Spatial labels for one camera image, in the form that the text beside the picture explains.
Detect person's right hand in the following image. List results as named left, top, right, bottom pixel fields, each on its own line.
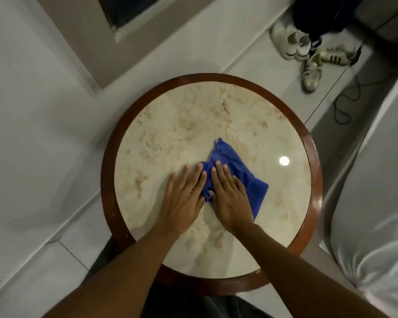
left=208, top=161, right=256, bottom=233

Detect person's left hand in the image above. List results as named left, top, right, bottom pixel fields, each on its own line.
left=155, top=163, right=208, bottom=236

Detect blue cleaning cloth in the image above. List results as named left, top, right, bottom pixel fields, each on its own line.
left=199, top=138, right=269, bottom=222

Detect person's right forearm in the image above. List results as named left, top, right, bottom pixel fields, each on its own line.
left=231, top=223, right=390, bottom=318

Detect person's left forearm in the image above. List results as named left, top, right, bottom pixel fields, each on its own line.
left=41, top=225, right=182, bottom=318

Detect round marble table wooden rim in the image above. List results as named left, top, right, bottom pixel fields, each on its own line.
left=100, top=73, right=323, bottom=297

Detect person's dark trousers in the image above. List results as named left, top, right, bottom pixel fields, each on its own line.
left=86, top=238, right=274, bottom=318

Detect white bed sheet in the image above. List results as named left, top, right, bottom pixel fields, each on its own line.
left=329, top=68, right=398, bottom=318

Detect white sneaker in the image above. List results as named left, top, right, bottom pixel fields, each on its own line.
left=270, top=20, right=300, bottom=61
left=294, top=31, right=312, bottom=62

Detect black bag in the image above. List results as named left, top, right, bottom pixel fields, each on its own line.
left=291, top=0, right=367, bottom=42

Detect grey window frame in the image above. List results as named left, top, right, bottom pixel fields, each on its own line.
left=33, top=0, right=221, bottom=90

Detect black cable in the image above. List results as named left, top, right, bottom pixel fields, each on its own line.
left=333, top=0, right=398, bottom=125

